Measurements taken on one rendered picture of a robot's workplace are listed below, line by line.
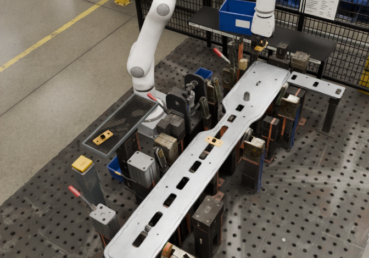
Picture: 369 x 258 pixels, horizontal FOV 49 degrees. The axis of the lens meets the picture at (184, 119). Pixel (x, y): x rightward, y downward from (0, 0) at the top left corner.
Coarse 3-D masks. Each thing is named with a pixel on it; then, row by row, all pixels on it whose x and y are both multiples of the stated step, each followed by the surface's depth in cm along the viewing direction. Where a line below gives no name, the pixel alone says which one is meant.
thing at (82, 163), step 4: (80, 156) 166; (76, 160) 165; (80, 160) 165; (84, 160) 165; (88, 160) 165; (72, 164) 164; (76, 164) 163; (80, 164) 163; (84, 164) 163; (88, 164) 163; (76, 168) 162; (80, 168) 162; (84, 168) 162
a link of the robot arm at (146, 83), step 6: (132, 48) 211; (150, 72) 219; (132, 78) 220; (138, 78) 217; (144, 78) 217; (150, 78) 218; (138, 84) 217; (144, 84) 217; (150, 84) 219; (138, 90) 220; (144, 90) 219
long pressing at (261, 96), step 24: (264, 72) 224; (288, 72) 223; (240, 96) 211; (264, 96) 210; (240, 120) 199; (192, 144) 189; (216, 168) 179; (168, 192) 171; (192, 192) 170; (144, 216) 163; (168, 216) 163; (120, 240) 156; (144, 240) 156; (168, 240) 156
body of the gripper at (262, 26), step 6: (258, 18) 187; (264, 18) 184; (270, 18) 184; (252, 24) 191; (258, 24) 189; (264, 24) 187; (270, 24) 186; (252, 30) 193; (258, 30) 191; (264, 30) 189; (270, 30) 188
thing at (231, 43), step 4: (228, 44) 208; (232, 44) 209; (236, 44) 206; (228, 48) 209; (232, 48) 209; (236, 48) 207; (232, 52) 210; (232, 56) 211; (232, 60) 213; (236, 60) 216; (232, 64) 215; (236, 64) 217; (236, 68) 219
